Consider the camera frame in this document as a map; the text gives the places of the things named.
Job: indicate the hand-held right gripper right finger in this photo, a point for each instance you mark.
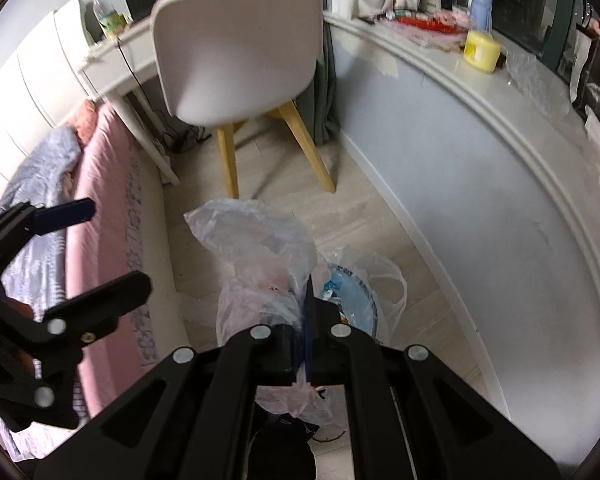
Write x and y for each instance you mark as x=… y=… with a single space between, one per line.
x=326 y=342

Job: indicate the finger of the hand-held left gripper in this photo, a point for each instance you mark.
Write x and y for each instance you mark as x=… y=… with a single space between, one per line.
x=62 y=214
x=110 y=300

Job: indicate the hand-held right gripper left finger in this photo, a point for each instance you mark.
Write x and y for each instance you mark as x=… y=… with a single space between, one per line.
x=305 y=355

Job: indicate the clear plastic bag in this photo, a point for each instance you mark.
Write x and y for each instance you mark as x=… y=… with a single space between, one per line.
x=250 y=240

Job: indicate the clear plastic bottle green label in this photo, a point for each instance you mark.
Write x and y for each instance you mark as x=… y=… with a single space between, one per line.
x=105 y=15

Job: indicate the trash bin with bag liner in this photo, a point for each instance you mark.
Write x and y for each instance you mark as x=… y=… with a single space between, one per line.
x=355 y=295

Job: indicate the pink bed sheet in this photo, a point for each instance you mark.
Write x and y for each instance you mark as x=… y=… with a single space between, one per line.
x=110 y=220

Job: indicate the grey-blue patterned blanket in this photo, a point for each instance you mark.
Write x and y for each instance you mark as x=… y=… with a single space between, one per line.
x=35 y=170

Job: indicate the pink pillow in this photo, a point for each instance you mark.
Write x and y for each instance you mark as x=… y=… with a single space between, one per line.
x=87 y=120

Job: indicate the white padded headboard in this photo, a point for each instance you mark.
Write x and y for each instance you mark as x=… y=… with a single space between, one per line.
x=25 y=90

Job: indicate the white desk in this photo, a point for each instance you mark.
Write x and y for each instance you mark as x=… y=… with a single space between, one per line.
x=125 y=57

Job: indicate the dark green curtain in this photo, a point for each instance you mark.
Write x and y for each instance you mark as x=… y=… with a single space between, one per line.
x=327 y=100

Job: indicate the white chair with wooden legs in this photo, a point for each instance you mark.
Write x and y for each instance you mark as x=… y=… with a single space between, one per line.
x=240 y=45

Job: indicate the white curved window sill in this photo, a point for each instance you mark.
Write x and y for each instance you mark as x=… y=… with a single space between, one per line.
x=530 y=125

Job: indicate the yellow plastic jar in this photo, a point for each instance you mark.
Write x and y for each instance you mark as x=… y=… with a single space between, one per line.
x=481 y=51

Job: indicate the red and pink packets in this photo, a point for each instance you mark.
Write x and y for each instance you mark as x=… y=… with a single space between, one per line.
x=425 y=27

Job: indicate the clear plastic wrap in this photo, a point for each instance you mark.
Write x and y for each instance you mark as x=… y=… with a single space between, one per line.
x=525 y=70

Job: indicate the light blue bottle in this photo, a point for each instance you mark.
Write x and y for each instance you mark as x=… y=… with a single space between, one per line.
x=481 y=7

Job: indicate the white paper towel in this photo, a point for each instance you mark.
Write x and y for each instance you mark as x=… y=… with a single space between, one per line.
x=582 y=60

